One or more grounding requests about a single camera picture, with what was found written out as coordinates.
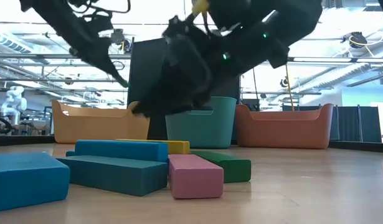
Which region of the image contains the teal wooden block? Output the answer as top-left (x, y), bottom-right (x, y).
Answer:
top-left (56, 155), bottom-right (169, 197)

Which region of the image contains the yellow hanging cable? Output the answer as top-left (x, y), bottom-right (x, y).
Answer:
top-left (285, 63), bottom-right (295, 112)

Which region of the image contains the orange plastic bin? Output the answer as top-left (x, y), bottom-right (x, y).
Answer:
top-left (234, 103), bottom-right (334, 149)

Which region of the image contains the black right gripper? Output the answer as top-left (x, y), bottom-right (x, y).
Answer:
top-left (131, 14), bottom-right (232, 118)

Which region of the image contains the white humanoid robot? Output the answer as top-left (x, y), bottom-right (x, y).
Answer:
top-left (0, 86), bottom-right (28, 125)

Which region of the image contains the yellow plastic bin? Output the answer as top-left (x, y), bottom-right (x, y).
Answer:
top-left (51, 99), bottom-right (151, 144)

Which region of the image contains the dark blue partition screen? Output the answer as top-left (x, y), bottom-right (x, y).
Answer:
top-left (282, 105), bottom-right (382, 143)

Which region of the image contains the teal plastic bin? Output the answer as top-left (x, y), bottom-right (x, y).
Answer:
top-left (165, 96), bottom-right (238, 149)

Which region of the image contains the black bench top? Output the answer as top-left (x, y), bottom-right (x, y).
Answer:
top-left (0, 134), bottom-right (56, 147)

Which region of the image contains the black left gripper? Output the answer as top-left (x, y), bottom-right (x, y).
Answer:
top-left (69, 32), bottom-right (129, 88)

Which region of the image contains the pink wooden block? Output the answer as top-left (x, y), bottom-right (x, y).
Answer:
top-left (168, 154), bottom-right (225, 200)

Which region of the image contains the dark green long block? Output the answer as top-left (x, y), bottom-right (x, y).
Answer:
top-left (190, 150), bottom-right (252, 184)

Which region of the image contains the wide blue wooden block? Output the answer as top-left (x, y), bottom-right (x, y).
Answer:
top-left (65, 139), bottom-right (169, 163)

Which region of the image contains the long blue wooden block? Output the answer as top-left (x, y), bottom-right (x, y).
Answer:
top-left (0, 152), bottom-right (71, 213)

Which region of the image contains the yellow rectangular wooden block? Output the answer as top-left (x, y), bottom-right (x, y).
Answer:
top-left (115, 138), bottom-right (191, 156)

